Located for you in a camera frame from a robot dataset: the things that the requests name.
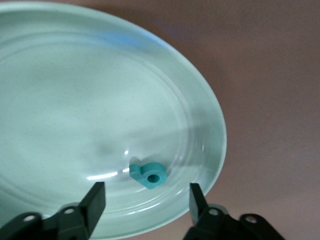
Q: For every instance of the teal foam number nine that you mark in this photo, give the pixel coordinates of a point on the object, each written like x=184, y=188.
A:
x=136, y=172

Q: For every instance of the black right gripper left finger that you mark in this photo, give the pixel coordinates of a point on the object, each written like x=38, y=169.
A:
x=93, y=207

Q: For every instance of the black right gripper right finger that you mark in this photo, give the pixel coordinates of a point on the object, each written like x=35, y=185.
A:
x=200, y=212

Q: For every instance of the light green plate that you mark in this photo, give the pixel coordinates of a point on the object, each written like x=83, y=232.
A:
x=87, y=100

